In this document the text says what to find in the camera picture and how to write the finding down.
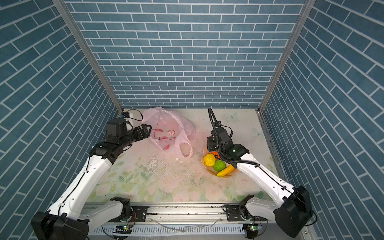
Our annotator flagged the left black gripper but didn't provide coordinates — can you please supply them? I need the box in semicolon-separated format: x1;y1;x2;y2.
118;123;152;150

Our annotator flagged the orange fake tangerine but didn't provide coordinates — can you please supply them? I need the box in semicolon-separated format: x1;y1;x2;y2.
211;152;220;158

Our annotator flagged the small yellow fake fruit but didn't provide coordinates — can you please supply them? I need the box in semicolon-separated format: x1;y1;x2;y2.
204;153;216;167

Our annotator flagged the green fake fruit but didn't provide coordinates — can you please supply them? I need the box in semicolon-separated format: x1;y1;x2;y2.
213;160;227;173

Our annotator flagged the yellow fake banana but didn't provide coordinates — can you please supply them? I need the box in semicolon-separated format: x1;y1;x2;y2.
217;165;235;178

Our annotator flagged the peach scalloped bowl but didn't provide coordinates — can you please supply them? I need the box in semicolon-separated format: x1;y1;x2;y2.
201;147;240;178

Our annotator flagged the pink plastic bag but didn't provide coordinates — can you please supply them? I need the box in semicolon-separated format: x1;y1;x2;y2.
142;107;196;158

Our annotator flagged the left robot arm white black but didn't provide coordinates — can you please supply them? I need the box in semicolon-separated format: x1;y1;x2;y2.
31;118;152;240

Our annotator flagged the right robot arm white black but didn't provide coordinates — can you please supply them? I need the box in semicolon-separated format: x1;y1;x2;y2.
207;126;315;238

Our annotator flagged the right green circuit board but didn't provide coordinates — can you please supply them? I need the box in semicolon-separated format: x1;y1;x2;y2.
245;224;262;232

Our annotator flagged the green circuit board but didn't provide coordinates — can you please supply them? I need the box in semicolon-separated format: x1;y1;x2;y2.
245;224;262;232
113;225;133;235

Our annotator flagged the left green circuit board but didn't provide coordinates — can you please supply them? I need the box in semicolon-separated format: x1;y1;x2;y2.
113;225;133;235

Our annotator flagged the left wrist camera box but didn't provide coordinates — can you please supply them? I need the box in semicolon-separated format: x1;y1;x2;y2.
120;112;133;121

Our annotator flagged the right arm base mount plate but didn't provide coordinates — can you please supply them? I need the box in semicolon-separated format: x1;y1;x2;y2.
222;204;267;222

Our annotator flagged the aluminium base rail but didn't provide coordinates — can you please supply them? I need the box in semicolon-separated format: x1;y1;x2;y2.
64;202;310;226

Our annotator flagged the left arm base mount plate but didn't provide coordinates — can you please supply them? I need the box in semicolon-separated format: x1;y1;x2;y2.
120;206;149;223

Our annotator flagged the white slotted cable duct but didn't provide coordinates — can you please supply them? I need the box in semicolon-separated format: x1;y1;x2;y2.
89;224;245;237

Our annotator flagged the left metal corner post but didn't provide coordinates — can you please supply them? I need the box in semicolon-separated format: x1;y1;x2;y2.
52;0;124;113

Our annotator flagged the metal corner post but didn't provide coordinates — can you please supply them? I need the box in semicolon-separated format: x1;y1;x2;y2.
52;0;124;113
259;0;316;113

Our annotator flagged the right metal corner post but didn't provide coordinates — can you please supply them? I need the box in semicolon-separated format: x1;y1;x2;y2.
259;0;316;113

